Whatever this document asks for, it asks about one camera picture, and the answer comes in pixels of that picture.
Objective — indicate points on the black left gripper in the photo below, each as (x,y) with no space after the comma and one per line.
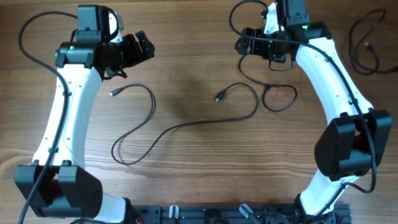
(135,56)

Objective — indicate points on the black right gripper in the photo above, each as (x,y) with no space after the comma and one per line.
(255,50)

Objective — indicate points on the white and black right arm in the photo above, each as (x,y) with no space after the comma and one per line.
(356,136)

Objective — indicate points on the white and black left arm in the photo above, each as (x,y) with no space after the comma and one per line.
(56,184)

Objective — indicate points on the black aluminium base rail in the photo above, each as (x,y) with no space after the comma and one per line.
(270,213)

